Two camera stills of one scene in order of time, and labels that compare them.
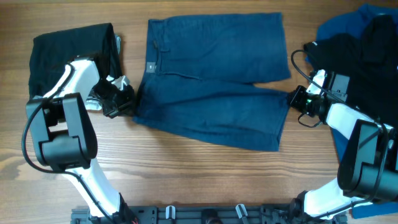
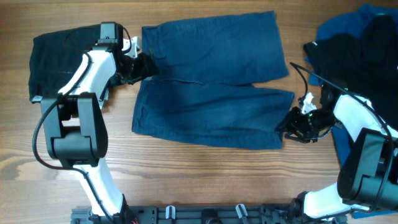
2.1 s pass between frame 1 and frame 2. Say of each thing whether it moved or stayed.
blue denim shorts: stayed
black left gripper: moved
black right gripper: moved
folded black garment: stayed
